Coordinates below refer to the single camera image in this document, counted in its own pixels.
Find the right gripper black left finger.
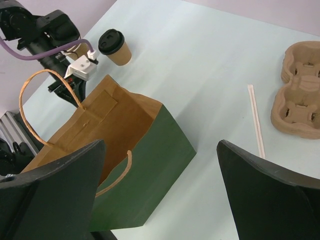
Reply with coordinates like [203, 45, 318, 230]
[0, 140, 106, 240]

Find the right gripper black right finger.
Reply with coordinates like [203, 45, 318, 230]
[216, 140, 320, 240]

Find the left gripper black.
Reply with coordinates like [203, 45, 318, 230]
[47, 72, 87, 109]

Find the single brown paper cup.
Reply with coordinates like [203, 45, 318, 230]
[107, 41, 132, 66]

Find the black plastic cup lid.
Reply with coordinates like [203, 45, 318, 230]
[98, 28, 125, 56]

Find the green brown paper bag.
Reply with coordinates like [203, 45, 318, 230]
[24, 75, 196, 232]

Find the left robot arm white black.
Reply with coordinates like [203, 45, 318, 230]
[0, 0, 80, 76]

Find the brown pulp cup carrier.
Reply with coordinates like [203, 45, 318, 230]
[270, 41, 320, 139]

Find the white wrapped straw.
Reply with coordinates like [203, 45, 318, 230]
[247, 84, 266, 159]

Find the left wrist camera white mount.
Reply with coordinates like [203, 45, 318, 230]
[64, 49, 99, 81]

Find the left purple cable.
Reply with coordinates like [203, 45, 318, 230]
[0, 36, 97, 62]

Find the aluminium rail bottom left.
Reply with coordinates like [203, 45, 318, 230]
[0, 111, 43, 156]

